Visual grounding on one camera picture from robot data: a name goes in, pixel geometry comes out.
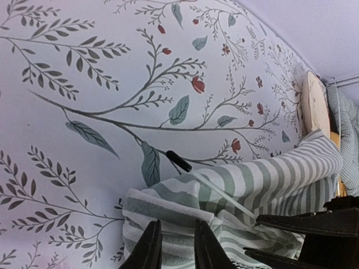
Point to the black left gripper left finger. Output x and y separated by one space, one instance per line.
147 253

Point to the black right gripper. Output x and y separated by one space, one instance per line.
332 240

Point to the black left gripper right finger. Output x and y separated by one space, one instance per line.
208 251

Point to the green striped pet tent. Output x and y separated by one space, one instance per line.
293 183

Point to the green checked cushion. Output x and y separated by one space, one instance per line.
345 113

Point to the round wooden floral plate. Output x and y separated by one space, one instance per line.
314 105

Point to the floral table mat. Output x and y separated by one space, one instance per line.
94 93

